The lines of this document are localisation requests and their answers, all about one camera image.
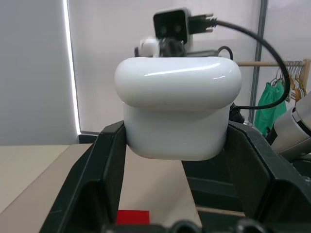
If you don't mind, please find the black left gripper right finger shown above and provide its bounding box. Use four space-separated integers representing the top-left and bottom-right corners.
220 120 311 233

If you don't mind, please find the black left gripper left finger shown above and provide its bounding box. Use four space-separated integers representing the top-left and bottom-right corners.
40 120 128 233

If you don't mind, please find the black storage bin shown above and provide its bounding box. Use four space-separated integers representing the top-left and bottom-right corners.
182 159 246 233

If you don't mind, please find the red square marker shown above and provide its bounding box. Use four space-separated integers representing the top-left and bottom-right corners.
116 210 150 225

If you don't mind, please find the green garment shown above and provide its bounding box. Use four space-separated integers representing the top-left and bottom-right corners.
254 82 289 135

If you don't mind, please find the wooden clothes rack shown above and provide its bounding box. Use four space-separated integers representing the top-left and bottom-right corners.
237 59 311 98

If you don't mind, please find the bunch of clothes hangers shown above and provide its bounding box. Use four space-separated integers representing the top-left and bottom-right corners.
270 61 305 103

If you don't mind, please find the grey metal post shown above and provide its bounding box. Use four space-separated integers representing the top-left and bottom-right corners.
249 0 265 127

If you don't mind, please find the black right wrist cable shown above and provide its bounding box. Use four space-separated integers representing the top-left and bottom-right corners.
189 13 291 109

